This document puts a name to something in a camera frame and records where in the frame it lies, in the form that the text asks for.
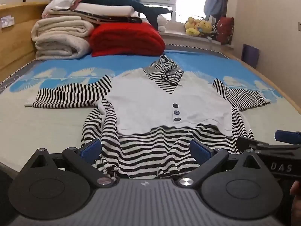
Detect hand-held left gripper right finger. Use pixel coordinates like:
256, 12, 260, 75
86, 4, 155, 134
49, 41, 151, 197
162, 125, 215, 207
177, 139, 274, 189

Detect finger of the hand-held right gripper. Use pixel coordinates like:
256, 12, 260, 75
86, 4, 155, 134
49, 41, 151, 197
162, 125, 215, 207
275, 129, 301, 144
236, 137, 301, 151

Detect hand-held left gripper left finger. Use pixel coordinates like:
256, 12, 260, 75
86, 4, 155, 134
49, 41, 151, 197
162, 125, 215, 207
21, 139, 118, 189

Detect black white striped hooded top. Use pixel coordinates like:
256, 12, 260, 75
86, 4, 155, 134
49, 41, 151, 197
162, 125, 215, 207
25, 54, 271, 179

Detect folded white pink clothes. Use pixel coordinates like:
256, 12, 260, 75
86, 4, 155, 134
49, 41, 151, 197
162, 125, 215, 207
50, 9, 143, 25

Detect person's right hand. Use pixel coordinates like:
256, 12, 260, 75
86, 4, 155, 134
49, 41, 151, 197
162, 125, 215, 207
290, 180, 301, 218

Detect blue patterned bed sheet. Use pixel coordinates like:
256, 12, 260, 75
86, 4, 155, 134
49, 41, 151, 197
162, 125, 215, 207
0, 44, 301, 177

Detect white window sill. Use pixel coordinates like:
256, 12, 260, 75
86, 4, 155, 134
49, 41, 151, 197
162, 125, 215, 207
162, 29, 236, 50

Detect red folded quilt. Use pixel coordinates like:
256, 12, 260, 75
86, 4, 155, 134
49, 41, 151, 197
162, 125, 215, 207
89, 22, 166, 57

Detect red cushion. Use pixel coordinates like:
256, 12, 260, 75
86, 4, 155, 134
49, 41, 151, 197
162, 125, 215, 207
216, 17, 234, 46

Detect cream folded blanket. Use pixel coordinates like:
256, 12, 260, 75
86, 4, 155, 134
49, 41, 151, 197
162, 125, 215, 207
30, 16, 94, 61

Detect wooden headboard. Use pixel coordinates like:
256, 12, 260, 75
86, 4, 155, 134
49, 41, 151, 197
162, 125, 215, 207
0, 2, 50, 83

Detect white plush toy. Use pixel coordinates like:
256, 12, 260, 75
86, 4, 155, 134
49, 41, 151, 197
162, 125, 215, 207
156, 14, 168, 32

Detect white folded quilt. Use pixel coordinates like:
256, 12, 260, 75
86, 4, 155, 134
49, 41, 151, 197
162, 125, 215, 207
71, 3, 135, 19

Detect white folded cloth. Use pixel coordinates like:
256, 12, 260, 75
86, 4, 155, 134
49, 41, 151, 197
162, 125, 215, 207
42, 0, 81, 18

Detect dark teal shark plush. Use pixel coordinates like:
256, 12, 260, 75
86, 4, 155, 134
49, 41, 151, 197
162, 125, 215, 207
80, 0, 173, 27

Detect tissue pack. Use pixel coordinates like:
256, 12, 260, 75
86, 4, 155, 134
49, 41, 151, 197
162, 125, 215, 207
0, 16, 15, 29

